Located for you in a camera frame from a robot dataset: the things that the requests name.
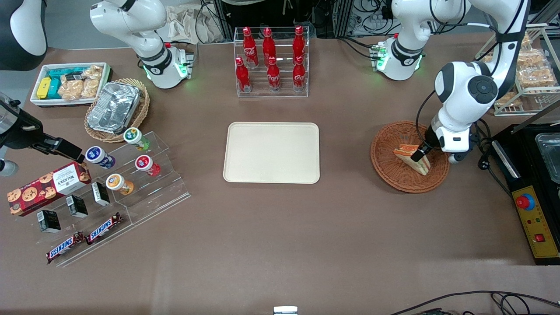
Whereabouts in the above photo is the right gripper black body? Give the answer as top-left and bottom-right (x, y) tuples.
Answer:
(3, 115), (48, 149)

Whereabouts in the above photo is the triangular sandwich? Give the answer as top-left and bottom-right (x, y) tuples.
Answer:
(392, 144), (431, 176)

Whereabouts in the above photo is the round brown wicker basket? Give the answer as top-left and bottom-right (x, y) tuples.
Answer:
(370, 121), (450, 194)

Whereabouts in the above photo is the aluminium foil tray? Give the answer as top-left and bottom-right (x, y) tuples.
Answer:
(87, 82), (140, 134)

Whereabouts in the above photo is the oval light wicker basket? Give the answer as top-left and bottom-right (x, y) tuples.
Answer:
(84, 78), (151, 144)

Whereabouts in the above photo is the beige plastic tray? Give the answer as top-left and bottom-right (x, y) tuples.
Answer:
(223, 122), (320, 184)

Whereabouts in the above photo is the blue lid gum bottle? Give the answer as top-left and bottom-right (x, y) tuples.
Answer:
(85, 146), (116, 170)

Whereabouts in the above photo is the red tartan cookie box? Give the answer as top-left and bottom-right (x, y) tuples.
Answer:
(7, 161), (92, 217)

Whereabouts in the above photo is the small black box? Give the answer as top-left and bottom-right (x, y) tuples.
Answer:
(91, 182), (111, 207)
(37, 210), (62, 233)
(66, 195), (88, 218)

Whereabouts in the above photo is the yellow small box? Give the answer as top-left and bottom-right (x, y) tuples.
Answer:
(36, 77), (52, 100)

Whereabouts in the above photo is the orange lid gum bottle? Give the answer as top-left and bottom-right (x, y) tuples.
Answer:
(105, 173), (134, 196)

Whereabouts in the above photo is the white plastic bin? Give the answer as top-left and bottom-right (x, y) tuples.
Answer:
(30, 63), (112, 108)

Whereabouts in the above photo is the green lid gum bottle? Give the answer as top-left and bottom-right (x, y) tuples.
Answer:
(123, 127), (150, 151)

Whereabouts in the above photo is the red lid gum bottle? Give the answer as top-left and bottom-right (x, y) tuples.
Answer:
(135, 155), (161, 177)

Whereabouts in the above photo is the black machine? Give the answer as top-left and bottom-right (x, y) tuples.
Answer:
(490, 101), (560, 265)

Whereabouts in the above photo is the Snickers chocolate bar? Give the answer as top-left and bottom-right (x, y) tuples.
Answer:
(86, 213), (123, 245)
(46, 231), (85, 264)

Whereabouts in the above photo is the clear acrylic stepped stand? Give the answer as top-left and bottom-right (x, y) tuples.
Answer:
(33, 130), (192, 268)

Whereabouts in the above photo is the shiny metal pan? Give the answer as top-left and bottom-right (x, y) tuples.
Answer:
(535, 133), (560, 184)

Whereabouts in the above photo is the red emergency stop button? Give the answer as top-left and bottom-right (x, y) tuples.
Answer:
(515, 193), (536, 210)

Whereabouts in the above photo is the yellow control panel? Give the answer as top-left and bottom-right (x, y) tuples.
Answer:
(512, 185), (560, 259)

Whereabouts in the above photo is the red cola bottle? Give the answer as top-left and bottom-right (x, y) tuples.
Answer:
(243, 27), (259, 67)
(292, 25), (306, 64)
(292, 56), (307, 92)
(267, 57), (281, 92)
(262, 28), (277, 66)
(235, 57), (252, 93)

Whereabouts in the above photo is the clear acrylic bottle rack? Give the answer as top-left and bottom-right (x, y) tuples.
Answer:
(233, 26), (310, 98)

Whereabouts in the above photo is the crumpled beige bag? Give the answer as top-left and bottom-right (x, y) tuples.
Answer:
(166, 4), (228, 44)

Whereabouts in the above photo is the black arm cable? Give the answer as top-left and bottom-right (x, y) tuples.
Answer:
(415, 0), (525, 149)

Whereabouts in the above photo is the black power cable with plug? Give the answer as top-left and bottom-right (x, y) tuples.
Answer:
(474, 118), (515, 197)

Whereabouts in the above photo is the white wire rack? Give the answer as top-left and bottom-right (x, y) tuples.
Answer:
(475, 24), (560, 116)

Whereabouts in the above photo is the black cable bundle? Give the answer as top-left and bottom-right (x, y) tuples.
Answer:
(352, 0), (394, 35)

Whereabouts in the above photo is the black cable at table edge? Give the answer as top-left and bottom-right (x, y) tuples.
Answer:
(389, 290), (560, 315)

